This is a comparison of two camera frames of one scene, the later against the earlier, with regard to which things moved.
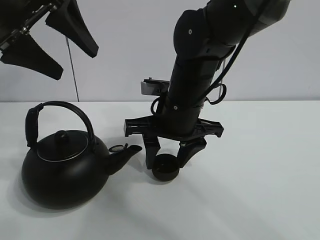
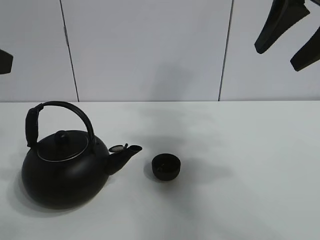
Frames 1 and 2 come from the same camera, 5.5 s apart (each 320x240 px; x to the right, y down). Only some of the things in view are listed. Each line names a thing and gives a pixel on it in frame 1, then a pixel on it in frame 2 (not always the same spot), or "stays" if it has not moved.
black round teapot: x=72 y=170 stays
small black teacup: x=165 y=167 stays
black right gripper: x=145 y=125 -> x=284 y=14
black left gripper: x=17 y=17 -> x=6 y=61
